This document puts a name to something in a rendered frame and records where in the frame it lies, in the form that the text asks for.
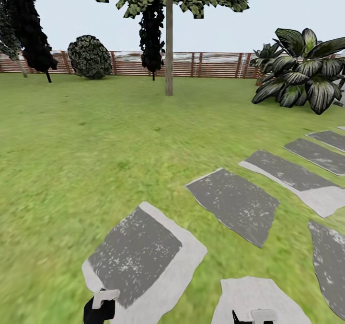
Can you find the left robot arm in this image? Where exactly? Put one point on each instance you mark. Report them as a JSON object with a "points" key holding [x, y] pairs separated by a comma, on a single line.
{"points": [[101, 308]]}

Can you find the bush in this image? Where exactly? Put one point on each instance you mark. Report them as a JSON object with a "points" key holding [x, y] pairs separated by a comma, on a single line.
{"points": [[89, 58], [268, 52], [293, 82]]}

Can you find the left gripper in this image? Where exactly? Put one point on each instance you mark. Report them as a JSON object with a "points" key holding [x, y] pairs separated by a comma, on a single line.
{"points": [[106, 311]]}

